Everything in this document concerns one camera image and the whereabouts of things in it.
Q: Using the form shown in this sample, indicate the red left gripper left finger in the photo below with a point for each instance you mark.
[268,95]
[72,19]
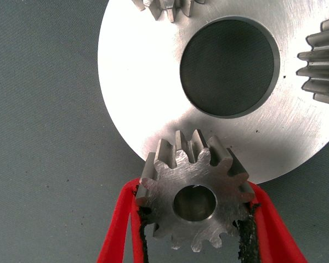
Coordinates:
[119,224]

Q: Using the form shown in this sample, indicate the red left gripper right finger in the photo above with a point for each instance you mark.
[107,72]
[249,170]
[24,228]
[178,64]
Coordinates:
[271,235]

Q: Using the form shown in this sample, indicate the small steel planetary gear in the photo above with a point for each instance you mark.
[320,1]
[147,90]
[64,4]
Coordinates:
[323,71]
[167,8]
[197,175]

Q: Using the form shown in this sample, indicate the round metal carrier plate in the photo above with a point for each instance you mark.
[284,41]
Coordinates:
[139,82]

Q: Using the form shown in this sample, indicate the dark grey table cloth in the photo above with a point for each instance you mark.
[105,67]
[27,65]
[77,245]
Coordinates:
[44,109]

